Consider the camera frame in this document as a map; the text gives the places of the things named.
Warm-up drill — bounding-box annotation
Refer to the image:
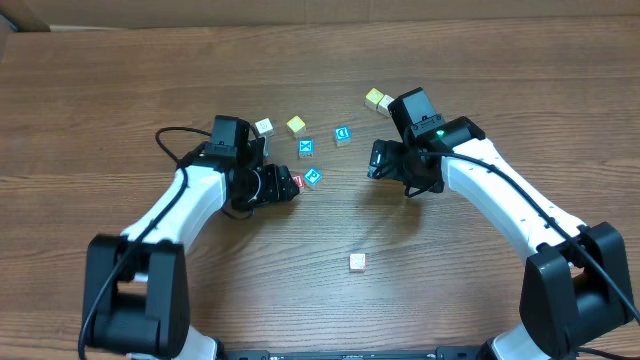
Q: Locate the red M block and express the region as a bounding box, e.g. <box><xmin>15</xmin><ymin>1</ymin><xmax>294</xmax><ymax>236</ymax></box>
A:
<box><xmin>292</xmin><ymin>174</ymin><xmax>305</xmax><ymax>193</ymax></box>

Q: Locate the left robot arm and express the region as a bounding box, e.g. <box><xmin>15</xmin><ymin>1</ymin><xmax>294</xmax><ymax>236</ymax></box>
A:
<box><xmin>77</xmin><ymin>115</ymin><xmax>299</xmax><ymax>359</ymax></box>

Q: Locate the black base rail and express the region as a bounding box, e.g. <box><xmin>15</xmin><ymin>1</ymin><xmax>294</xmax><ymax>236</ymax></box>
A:
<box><xmin>219</xmin><ymin>345</ymin><xmax>495</xmax><ymax>360</ymax></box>

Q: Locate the yellow block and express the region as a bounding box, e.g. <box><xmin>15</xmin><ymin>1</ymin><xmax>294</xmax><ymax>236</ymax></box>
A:
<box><xmin>286</xmin><ymin>116</ymin><xmax>306</xmax><ymax>138</ymax></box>
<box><xmin>364</xmin><ymin>88</ymin><xmax>384</xmax><ymax>111</ymax></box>

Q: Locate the white block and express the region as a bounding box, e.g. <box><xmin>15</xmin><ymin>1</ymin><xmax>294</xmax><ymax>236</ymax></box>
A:
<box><xmin>377</xmin><ymin>95</ymin><xmax>394</xmax><ymax>117</ymax></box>
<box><xmin>255</xmin><ymin>118</ymin><xmax>274</xmax><ymax>138</ymax></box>

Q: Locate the blue P block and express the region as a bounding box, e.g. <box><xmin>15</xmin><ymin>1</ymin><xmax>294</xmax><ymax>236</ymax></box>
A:
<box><xmin>303</xmin><ymin>168</ymin><xmax>323</xmax><ymax>189</ymax></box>

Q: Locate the white block far right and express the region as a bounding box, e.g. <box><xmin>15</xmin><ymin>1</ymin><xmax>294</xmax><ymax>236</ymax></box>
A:
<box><xmin>377</xmin><ymin>95</ymin><xmax>394</xmax><ymax>117</ymax></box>

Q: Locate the yellow block far right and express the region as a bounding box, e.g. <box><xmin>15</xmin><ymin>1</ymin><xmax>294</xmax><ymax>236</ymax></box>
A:
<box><xmin>364</xmin><ymin>88</ymin><xmax>384</xmax><ymax>111</ymax></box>

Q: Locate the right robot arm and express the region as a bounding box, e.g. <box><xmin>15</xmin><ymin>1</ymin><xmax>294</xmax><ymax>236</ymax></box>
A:
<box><xmin>364</xmin><ymin>88</ymin><xmax>639</xmax><ymax>359</ymax></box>

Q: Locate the blue D block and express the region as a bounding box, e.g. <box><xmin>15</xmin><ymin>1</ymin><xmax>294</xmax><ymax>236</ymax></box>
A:
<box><xmin>334</xmin><ymin>126</ymin><xmax>352</xmax><ymax>147</ymax></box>

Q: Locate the yellow block centre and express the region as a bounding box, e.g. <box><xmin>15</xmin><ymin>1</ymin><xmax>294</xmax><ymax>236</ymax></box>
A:
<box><xmin>286</xmin><ymin>116</ymin><xmax>306</xmax><ymax>138</ymax></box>

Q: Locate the blue X block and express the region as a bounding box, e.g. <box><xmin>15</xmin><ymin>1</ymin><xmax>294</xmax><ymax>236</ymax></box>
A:
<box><xmin>298</xmin><ymin>138</ymin><xmax>315</xmax><ymax>158</ymax></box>

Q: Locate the red K block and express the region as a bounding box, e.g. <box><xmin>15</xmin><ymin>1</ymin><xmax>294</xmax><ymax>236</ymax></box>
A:
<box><xmin>349</xmin><ymin>253</ymin><xmax>366</xmax><ymax>272</ymax></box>

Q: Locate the white block upper left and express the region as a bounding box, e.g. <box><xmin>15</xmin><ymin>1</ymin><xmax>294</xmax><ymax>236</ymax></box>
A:
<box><xmin>255</xmin><ymin>118</ymin><xmax>274</xmax><ymax>138</ymax></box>

